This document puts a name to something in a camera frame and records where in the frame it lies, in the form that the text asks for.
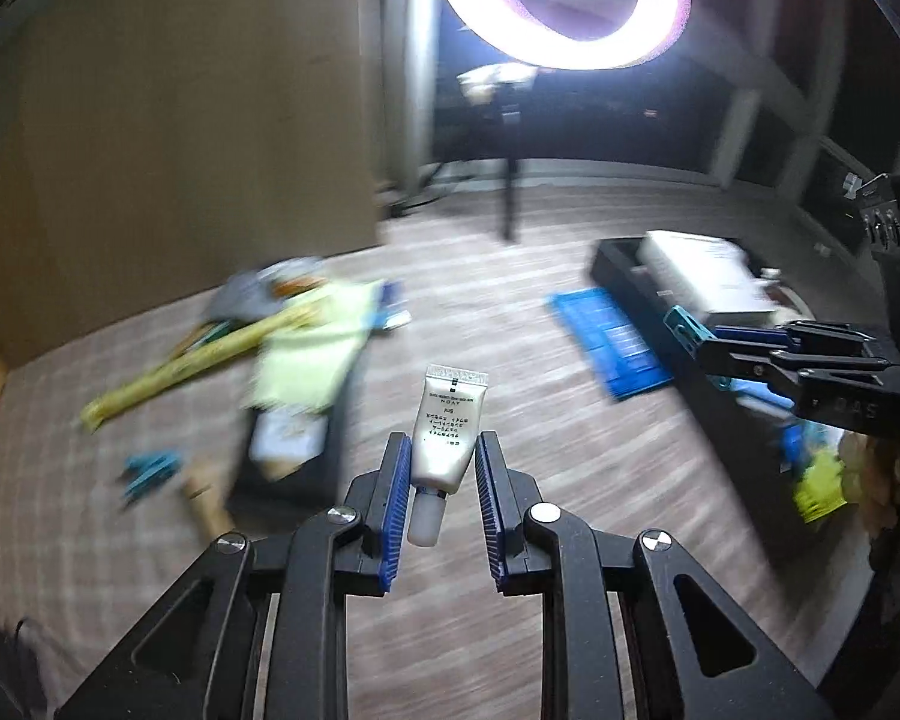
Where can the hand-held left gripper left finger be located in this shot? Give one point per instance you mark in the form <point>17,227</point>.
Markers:
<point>394,510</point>

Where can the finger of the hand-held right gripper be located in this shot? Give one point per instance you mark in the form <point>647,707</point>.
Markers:
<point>795,373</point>
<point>795,336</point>

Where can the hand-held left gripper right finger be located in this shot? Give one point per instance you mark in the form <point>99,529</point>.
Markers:
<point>491,510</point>

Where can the pearl white cream tube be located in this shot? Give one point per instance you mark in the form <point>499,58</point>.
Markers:
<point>442,435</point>

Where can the black container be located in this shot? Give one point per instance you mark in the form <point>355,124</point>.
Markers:
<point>720,450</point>

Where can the teal plastic clip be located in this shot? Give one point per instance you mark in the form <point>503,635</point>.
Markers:
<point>682,326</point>

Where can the blue wipes packet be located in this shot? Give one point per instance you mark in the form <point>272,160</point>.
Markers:
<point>607,345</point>

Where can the black cloth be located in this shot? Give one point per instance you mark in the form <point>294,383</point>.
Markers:
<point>322,472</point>

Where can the white cardboard box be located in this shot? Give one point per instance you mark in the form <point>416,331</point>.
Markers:
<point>705,270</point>

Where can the yellow-green packet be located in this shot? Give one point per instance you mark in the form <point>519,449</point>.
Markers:
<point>817,487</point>

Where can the small white packet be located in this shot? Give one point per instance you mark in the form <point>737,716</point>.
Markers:
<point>285,439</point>

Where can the beige lumpy item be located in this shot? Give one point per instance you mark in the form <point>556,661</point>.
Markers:
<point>874,480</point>

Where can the yellow-green cloth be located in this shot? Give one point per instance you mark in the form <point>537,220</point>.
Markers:
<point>307,360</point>

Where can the blue booklet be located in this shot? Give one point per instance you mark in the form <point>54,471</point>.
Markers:
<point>394,307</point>

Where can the long yellow packet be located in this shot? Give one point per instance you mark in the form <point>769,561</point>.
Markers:
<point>195,367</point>

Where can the blue plastic item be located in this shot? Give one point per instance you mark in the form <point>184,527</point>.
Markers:
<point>150,469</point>

